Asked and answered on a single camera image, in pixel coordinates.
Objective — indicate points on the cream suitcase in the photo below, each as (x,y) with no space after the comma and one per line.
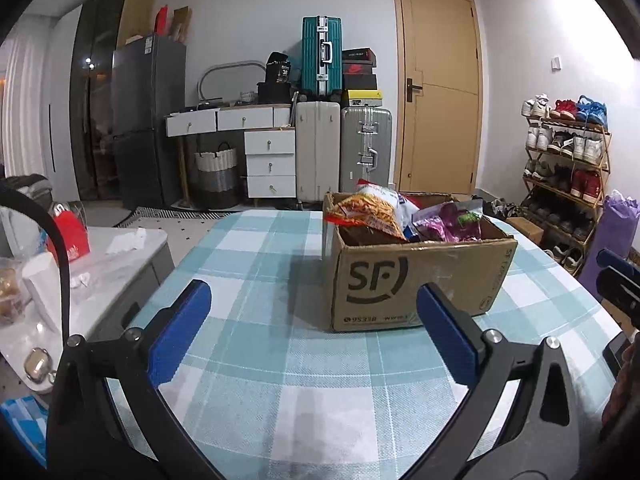
(317,152)

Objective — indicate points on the wooden shoe rack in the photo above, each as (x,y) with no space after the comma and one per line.
(602,160)

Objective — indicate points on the round metal compact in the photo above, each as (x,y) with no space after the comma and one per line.
(40,365)

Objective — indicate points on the purple candy bag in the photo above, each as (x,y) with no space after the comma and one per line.
(450,222)

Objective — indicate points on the black red shoe box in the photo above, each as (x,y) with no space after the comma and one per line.
(358,68)

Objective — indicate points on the small cardboard box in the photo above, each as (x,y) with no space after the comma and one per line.
(525,230)

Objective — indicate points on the blue white plastic bag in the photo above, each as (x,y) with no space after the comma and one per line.
(22,425)

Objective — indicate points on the dark tall cabinet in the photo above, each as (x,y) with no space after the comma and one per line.
(95,35)

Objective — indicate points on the grey refrigerator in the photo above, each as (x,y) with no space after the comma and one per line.
(145,110)

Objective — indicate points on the black phone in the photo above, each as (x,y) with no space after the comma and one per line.
(616,351)

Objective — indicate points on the grey white coffee table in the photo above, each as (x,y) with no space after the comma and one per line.
(120,270)

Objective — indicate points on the brown cardboard box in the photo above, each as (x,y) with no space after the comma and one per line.
(380,280)

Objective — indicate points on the brown paper bag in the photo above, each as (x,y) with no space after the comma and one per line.
(182,24)

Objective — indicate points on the white curtain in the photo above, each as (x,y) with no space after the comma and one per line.
(25,110)

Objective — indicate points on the teal suitcase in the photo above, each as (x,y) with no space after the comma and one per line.
(321,55)

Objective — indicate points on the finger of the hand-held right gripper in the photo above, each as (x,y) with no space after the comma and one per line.
(620,292)
(609,258)

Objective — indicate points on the clear plastic food bag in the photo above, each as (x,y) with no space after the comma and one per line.
(12,292)

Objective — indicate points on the white grey appliance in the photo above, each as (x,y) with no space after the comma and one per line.
(25,210)

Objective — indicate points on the striped rug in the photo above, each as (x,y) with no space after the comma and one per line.
(170,212)

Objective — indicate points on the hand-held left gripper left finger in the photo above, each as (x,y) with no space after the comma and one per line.
(180,332)

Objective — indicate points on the grey white laundry basket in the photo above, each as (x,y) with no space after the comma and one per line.
(216,175)

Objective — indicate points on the noodle print snack packet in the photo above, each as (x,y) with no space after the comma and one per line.
(370,210)

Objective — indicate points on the black bag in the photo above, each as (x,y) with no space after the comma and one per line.
(278,67)

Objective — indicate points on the tan wooden door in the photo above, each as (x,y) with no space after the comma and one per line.
(440,100)

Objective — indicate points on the red paper bag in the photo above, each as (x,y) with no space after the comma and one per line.
(163,20)

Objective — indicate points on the plain black shoe box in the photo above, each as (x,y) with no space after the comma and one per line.
(359,83)

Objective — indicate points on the pile of floor shoes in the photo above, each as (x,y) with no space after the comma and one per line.
(502,208)

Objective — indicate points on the tan cardboard box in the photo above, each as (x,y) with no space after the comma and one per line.
(137,10)

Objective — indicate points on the white desk with drawers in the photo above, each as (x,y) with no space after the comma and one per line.
(270,160)

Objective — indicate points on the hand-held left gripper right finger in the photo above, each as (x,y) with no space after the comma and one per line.
(447,335)

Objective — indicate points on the arched mirror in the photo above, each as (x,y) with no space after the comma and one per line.
(232,65)

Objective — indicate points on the silver suitcase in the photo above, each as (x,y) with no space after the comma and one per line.
(365,147)

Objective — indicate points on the purple paper bag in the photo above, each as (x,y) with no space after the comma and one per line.
(617,240)

